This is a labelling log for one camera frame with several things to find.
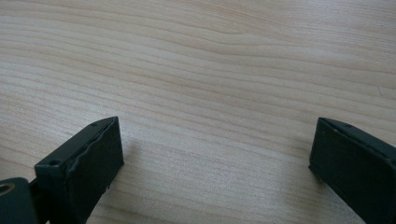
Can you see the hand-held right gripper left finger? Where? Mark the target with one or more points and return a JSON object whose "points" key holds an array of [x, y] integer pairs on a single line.
{"points": [[84, 174]]}

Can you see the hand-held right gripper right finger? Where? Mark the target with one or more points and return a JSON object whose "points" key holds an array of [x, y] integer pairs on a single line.
{"points": [[355, 168]]}

